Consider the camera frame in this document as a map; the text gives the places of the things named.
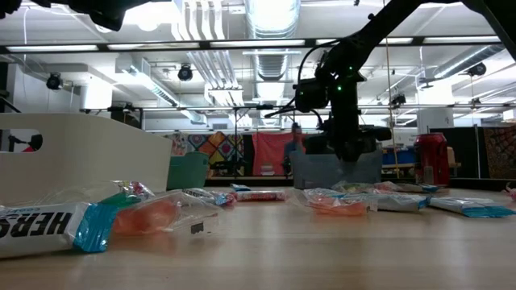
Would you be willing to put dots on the green gummy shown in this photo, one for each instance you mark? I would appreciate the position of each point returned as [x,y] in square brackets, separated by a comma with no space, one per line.
[117,199]
[350,187]

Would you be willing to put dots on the red gummy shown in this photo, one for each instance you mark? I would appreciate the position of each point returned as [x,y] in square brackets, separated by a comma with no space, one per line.
[387,186]

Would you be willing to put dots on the orange gummy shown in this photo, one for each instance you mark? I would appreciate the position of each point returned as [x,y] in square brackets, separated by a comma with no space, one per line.
[149,215]
[334,207]

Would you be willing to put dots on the white blue Hershey's candy bar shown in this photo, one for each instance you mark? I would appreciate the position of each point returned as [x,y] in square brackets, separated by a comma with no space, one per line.
[201,195]
[471,207]
[395,202]
[40,229]
[240,187]
[423,188]

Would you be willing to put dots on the red white snack packet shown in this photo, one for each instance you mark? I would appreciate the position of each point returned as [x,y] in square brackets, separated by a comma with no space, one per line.
[262,196]

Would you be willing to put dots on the pink candy roll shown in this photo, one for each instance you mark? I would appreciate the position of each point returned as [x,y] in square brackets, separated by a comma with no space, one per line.
[511,193]
[231,198]

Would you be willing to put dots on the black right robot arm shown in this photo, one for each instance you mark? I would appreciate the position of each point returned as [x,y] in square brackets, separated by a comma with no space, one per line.
[383,24]

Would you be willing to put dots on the grey translucent plastic bin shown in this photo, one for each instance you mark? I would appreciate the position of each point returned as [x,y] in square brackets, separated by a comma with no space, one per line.
[318,173]

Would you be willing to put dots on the person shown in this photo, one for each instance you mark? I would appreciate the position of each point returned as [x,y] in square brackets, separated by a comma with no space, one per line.
[296,149]

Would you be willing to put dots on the blue storage bin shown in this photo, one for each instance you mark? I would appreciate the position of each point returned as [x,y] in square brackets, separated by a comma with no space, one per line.
[403,156]

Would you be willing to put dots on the red hanging cloth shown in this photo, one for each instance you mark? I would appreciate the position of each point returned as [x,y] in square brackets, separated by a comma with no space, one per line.
[268,153]

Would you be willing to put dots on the red soda can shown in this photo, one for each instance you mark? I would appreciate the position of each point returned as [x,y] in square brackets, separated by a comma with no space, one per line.
[431,161]

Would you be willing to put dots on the white column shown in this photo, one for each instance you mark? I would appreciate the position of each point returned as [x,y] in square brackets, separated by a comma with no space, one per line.
[435,121]

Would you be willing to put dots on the white light bar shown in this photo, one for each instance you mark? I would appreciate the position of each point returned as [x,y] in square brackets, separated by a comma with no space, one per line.
[258,42]
[459,39]
[153,46]
[52,48]
[399,40]

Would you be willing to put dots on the black partition panel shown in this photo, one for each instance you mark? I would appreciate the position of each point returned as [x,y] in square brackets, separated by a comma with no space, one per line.
[465,153]

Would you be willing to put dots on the colourful patchwork quilt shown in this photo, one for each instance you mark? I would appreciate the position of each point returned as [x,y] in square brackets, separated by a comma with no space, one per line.
[219,149]

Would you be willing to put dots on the black ceiling spotlight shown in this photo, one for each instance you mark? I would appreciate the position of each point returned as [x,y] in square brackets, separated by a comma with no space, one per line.
[185,73]
[54,81]
[477,69]

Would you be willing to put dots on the white ceiling pipe bundle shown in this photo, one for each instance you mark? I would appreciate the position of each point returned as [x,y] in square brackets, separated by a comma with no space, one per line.
[217,60]

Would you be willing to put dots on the dark patterned hanging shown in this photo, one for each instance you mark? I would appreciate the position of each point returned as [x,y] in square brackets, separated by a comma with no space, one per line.
[500,153]

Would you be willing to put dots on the green plastic bin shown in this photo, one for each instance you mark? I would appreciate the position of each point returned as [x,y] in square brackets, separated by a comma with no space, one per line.
[187,173]

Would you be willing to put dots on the white plastic bin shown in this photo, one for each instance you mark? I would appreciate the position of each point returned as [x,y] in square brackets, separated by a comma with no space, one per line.
[101,153]

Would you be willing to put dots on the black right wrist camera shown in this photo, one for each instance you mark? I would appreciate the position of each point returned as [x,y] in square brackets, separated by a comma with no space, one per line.
[310,94]

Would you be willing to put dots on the silver ventilation duct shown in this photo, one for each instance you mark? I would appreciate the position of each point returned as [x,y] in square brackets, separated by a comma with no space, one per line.
[272,32]
[467,60]

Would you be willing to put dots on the black aluminium rig frame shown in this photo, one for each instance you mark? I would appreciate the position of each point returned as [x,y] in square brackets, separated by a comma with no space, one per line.
[203,45]

